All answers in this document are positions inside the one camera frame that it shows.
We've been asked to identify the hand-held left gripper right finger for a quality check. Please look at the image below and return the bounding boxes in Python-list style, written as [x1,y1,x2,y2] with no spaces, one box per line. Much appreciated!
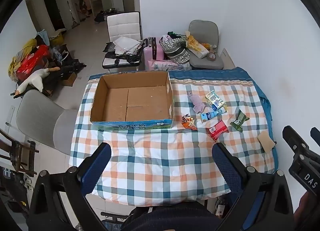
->
[212,142,294,231]

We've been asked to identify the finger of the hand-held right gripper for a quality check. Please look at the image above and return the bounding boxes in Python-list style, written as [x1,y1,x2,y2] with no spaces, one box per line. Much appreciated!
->
[310,127,320,146]
[282,125,310,161]

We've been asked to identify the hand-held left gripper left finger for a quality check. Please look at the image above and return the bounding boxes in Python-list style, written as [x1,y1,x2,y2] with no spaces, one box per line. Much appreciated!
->
[27,142,112,231]

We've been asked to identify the person's right hand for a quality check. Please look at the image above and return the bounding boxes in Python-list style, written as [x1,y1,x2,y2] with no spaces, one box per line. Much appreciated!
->
[294,192,320,224]

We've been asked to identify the beige sponge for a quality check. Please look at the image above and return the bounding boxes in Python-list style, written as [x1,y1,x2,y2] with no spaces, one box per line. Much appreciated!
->
[257,131,275,151]

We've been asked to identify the red packet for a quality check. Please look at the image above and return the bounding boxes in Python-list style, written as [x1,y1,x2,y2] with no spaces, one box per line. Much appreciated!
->
[208,120,230,142]

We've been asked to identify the dark green packet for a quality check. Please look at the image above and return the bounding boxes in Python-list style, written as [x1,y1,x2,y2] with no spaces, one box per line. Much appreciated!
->
[230,109,250,131]

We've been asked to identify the blue white tube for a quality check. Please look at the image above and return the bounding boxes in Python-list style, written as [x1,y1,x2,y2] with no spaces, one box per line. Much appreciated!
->
[200,109,227,123]

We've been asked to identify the orange snack packet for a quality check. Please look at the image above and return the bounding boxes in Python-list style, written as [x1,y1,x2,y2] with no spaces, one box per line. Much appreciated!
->
[181,114,198,131]

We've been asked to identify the plaid checkered blanket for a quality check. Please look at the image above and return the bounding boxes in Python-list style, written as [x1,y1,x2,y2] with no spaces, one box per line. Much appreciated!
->
[69,67,279,206]

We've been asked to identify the purple cloth toy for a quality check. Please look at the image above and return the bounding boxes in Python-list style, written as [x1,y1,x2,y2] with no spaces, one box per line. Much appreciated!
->
[188,92,207,115]

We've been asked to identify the person's dark pants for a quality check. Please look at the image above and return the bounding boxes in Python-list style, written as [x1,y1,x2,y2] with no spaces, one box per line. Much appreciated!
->
[120,205,225,231]

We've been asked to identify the dark wooden chair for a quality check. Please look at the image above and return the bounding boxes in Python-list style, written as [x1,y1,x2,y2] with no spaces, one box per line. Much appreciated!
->
[0,128,39,176]

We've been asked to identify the open cardboard box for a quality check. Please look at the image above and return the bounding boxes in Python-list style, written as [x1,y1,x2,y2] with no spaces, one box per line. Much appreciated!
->
[90,71,174,131]

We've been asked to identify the light grey shell chair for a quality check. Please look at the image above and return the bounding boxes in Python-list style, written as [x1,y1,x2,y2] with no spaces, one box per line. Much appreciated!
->
[16,89,79,155]

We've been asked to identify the small cardboard box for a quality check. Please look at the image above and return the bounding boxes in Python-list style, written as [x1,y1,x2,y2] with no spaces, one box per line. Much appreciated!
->
[62,72,77,87]

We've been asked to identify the white goose plush toy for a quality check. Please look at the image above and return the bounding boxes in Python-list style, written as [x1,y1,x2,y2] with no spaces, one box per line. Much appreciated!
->
[14,67,60,97]

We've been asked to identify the pink floral bag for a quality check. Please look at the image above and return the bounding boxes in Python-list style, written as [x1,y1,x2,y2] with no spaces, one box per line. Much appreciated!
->
[148,60,192,72]

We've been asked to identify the yellow white bag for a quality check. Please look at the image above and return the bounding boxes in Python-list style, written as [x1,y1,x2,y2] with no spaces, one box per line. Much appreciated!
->
[185,31,209,59]

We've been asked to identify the red plastic bag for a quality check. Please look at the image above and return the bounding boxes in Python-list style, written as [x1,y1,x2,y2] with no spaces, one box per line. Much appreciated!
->
[16,45,50,80]

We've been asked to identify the black white patterned tote bag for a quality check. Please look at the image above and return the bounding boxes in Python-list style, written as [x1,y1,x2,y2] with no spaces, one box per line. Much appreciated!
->
[159,35,190,64]

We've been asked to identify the white plastic bag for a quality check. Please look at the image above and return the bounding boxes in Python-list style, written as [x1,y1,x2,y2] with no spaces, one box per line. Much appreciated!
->
[114,37,142,54]

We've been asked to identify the pink suitcase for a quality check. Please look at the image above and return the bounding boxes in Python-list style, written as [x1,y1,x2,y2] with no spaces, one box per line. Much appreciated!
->
[143,37,165,70]

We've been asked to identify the yellow cloth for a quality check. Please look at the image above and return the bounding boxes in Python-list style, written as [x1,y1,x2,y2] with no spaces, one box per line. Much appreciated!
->
[7,39,38,79]

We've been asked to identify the grey padded chair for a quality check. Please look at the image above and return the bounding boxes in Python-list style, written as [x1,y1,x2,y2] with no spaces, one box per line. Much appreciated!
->
[186,20,224,70]

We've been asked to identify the light blue cloth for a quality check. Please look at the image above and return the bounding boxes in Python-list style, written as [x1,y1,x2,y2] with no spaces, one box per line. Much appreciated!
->
[37,31,50,44]

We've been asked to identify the white padded chair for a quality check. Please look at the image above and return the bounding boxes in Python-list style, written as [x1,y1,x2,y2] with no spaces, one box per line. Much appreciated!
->
[102,12,142,73]

